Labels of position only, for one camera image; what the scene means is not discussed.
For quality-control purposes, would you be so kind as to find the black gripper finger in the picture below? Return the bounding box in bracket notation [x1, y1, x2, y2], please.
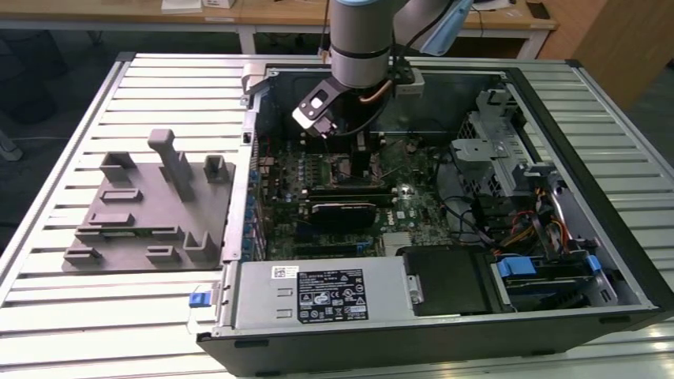
[351, 132, 371, 179]

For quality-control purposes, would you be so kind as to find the CPU socket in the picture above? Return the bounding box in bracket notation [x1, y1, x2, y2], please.
[328, 152, 383, 189]

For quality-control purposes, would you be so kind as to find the green motherboard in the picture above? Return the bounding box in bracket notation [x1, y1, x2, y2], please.
[251, 132, 488, 261]

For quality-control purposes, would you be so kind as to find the black graphics card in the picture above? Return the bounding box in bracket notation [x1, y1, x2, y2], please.
[307, 201, 378, 231]

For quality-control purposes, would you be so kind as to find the silver chipset heatsink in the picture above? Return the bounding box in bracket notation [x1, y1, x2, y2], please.
[382, 231, 415, 250]

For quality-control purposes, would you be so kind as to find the silver drive cage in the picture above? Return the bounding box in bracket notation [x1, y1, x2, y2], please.
[447, 88, 536, 198]

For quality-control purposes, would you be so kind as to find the silver power supply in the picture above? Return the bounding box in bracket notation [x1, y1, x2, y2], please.
[212, 258, 416, 331]

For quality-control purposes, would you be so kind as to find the blue disk carrier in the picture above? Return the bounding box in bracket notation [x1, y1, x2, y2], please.
[494, 254, 604, 287]

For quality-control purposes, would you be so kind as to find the grey parts rack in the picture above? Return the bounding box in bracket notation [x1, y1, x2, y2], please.
[60, 128, 237, 274]

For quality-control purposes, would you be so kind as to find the black open PC case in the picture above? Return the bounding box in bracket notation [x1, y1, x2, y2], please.
[195, 61, 674, 378]

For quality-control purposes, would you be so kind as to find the green RAM stick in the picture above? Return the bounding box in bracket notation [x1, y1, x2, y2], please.
[99, 227, 153, 240]

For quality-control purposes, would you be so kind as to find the wooden desk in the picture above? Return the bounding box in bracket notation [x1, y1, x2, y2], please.
[0, 0, 560, 60]

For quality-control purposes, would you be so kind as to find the wooden cabinet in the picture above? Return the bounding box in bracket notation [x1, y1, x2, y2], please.
[536, 0, 674, 114]

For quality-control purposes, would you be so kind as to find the metal disk bay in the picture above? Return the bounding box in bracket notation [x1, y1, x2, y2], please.
[488, 236, 659, 317]

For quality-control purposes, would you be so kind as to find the black office chair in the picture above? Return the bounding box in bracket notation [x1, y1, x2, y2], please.
[0, 29, 69, 123]

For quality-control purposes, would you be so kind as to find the grey furniture leg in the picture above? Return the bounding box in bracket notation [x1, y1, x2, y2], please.
[0, 128, 25, 162]

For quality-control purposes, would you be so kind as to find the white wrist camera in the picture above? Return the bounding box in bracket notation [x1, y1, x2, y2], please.
[291, 77, 339, 139]

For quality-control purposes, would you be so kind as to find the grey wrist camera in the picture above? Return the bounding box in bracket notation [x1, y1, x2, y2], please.
[392, 66, 426, 96]

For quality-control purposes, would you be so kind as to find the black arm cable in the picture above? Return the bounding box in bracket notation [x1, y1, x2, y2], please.
[335, 0, 460, 138]

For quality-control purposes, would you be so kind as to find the orange yellow wire bundle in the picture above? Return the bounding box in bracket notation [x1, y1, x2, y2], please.
[491, 187, 572, 257]

